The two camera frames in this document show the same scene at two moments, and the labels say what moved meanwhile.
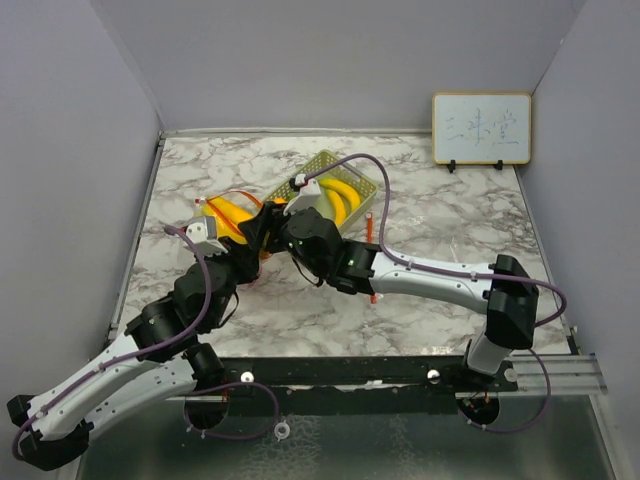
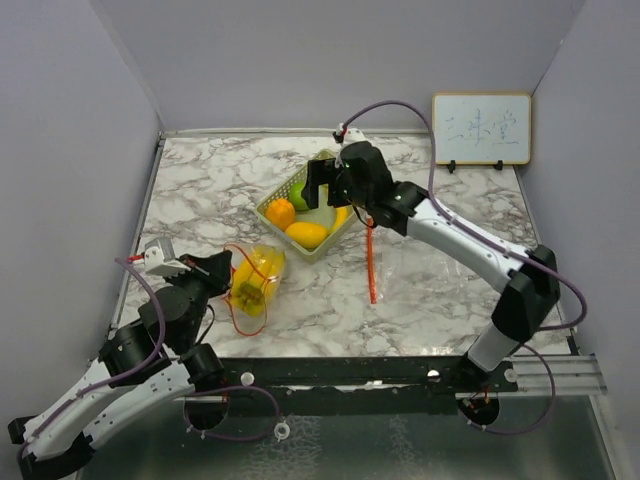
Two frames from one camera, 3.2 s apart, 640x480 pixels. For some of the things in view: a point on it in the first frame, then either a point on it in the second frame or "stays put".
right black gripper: (268, 223) → (319, 172)
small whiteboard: (481, 128) stays put
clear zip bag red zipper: (224, 213) → (253, 270)
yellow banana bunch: (228, 218) → (254, 276)
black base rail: (368, 385) stays put
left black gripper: (238, 256) → (214, 270)
